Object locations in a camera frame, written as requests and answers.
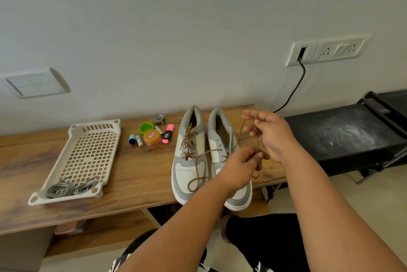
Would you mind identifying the beige plastic lattice tray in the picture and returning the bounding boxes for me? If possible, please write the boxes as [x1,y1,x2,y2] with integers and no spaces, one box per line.
[28,119,121,206]

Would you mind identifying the person's right hand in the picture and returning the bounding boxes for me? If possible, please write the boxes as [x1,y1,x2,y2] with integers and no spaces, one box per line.
[242,109,298,165]

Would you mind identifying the white wall socket panel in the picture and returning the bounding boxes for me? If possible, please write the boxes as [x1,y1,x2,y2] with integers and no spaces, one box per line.
[286,33,372,67]

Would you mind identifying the black power cable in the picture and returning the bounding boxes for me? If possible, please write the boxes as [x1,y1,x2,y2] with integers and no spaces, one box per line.
[273,58,306,113]

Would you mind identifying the grey white sneaker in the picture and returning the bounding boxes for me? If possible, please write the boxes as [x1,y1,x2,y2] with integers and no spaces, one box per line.
[207,108,253,212]
[171,105,210,205]

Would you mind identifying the pink highlighter pen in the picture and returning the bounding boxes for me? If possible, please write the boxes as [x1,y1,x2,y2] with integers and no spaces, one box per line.
[162,124,175,144]

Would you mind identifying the pink item under bench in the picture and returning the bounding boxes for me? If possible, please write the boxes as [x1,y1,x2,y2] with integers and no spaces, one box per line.
[54,220,87,235]

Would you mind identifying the wooden lower shelf board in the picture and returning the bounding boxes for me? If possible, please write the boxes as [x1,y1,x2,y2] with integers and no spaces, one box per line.
[45,187,271,258]

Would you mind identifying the person's right forearm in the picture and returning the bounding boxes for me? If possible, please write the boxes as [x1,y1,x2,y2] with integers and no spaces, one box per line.
[280,142,407,272]

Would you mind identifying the person's left hand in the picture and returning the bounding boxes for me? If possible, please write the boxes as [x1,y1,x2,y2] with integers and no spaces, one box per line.
[219,146,271,193]

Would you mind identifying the brown shoelace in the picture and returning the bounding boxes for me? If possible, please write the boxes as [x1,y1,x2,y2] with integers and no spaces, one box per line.
[180,122,223,193]
[223,117,263,180]

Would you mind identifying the white wall switch plate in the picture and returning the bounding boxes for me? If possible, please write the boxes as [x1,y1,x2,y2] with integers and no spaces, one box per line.
[5,67,71,99]

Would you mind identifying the person's left forearm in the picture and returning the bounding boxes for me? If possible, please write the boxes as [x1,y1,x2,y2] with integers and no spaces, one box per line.
[118,167,237,272]

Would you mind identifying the grey shoelace bundle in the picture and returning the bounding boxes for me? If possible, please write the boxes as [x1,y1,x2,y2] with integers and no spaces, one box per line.
[75,179,99,195]
[47,180,75,199]

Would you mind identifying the black trousers with white stripes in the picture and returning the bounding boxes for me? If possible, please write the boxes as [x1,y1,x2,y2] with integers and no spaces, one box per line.
[110,214,301,272]

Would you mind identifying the orange lid jar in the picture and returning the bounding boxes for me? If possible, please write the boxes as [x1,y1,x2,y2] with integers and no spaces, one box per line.
[143,129,162,149]

